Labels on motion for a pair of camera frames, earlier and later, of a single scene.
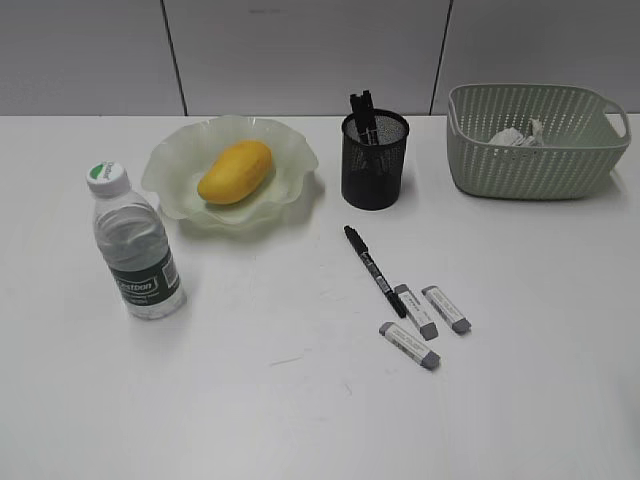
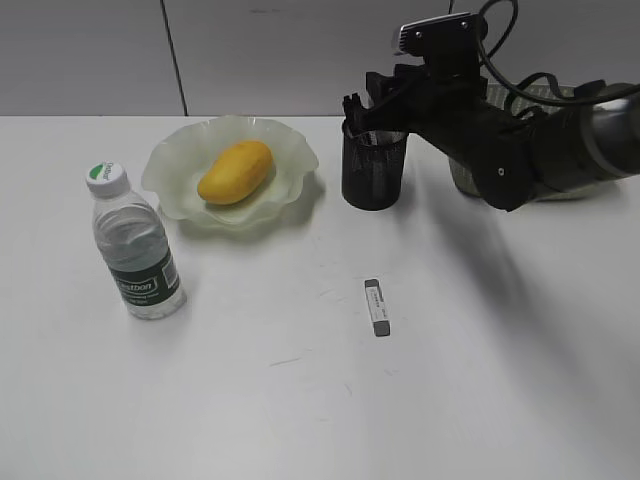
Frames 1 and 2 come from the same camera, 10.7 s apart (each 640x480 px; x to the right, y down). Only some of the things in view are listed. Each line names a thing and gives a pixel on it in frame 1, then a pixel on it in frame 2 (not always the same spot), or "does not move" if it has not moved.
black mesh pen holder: (373, 142) does not move
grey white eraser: (428, 329) to (377, 308)
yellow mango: (237, 174) does not move
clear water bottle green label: (134, 238) does not move
